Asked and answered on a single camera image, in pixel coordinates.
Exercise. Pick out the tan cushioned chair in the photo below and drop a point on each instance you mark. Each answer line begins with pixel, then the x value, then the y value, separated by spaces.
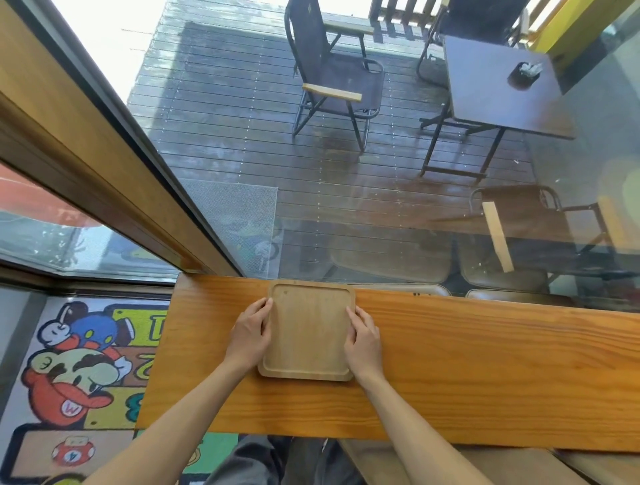
pixel 475 467

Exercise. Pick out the person's left hand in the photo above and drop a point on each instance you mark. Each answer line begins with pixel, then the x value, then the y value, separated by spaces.
pixel 247 340

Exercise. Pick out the person's left forearm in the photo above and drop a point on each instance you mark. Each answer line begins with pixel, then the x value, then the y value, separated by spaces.
pixel 175 429

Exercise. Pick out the wooden counter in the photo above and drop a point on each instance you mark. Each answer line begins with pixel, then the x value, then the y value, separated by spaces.
pixel 475 375

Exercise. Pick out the wooden window post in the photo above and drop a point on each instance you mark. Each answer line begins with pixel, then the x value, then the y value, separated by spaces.
pixel 75 140

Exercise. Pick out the grey outdoor door mat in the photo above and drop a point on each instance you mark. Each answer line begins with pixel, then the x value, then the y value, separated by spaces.
pixel 235 215

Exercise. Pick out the red window sticker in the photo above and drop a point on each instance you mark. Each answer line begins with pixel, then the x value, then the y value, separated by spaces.
pixel 30 200

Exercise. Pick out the wooden picket fence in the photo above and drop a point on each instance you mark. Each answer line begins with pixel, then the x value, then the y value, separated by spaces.
pixel 400 15

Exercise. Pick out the tan cushioned stool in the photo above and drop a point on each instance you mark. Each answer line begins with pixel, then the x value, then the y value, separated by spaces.
pixel 610 469

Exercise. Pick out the person's grey trousers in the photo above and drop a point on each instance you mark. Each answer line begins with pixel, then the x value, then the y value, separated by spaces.
pixel 280 464

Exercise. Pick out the person's right hand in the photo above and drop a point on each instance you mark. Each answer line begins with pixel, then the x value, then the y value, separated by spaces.
pixel 365 352

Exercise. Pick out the black ashtray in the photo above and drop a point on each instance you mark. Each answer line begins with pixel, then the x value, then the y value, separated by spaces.
pixel 522 77

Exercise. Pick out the black folding table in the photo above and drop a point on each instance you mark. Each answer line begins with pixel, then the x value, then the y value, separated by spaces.
pixel 490 90

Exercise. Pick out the person's right forearm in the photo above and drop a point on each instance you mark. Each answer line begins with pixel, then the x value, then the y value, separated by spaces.
pixel 415 434

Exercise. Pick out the yellow pillar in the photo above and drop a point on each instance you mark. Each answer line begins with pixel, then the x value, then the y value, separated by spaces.
pixel 565 25

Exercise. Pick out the square wooden tray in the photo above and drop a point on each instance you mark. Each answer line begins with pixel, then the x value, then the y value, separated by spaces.
pixel 307 330

